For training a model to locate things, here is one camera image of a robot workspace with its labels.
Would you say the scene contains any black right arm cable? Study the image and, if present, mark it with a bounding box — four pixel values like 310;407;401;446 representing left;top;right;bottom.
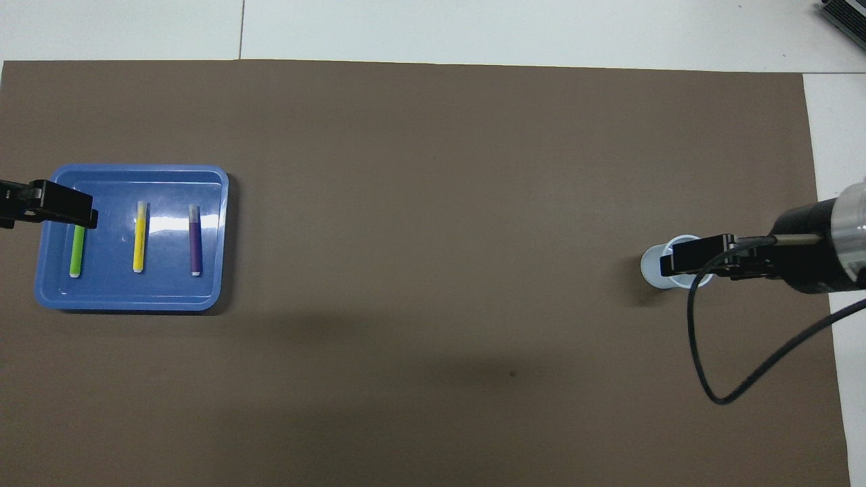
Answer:
687;235;866;405

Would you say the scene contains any pale blue plastic cup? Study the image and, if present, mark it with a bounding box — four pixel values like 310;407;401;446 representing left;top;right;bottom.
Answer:
640;235;714;290

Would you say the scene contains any yellow marker pen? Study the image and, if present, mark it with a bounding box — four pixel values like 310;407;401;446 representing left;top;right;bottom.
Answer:
133;201;148;273

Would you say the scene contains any brown table mat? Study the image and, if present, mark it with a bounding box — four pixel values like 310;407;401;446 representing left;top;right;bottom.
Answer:
0;60;852;487

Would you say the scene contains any purple marker pen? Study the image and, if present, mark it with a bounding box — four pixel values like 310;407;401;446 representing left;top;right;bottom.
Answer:
189;204;203;277

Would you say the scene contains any blue plastic tray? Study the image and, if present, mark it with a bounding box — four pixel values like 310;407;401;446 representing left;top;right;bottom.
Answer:
34;164;229;312

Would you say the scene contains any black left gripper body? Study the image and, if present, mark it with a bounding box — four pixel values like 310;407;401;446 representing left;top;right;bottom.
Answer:
0;179;35;229

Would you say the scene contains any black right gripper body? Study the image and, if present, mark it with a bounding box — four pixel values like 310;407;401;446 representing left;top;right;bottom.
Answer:
727;198;840;295

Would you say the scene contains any grey ribbed device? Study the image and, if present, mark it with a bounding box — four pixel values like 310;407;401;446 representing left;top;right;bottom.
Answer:
820;0;866;41

